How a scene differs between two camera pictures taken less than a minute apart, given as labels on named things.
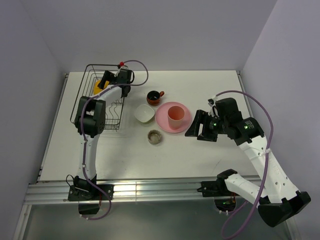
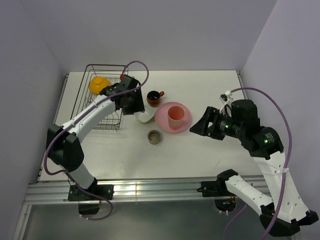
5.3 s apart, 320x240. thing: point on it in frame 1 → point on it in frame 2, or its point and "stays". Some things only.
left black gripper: x=109 y=76 → x=138 y=106
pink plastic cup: x=175 y=116 stays
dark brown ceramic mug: x=153 y=97 stays
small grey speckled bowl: x=154 y=136 stays
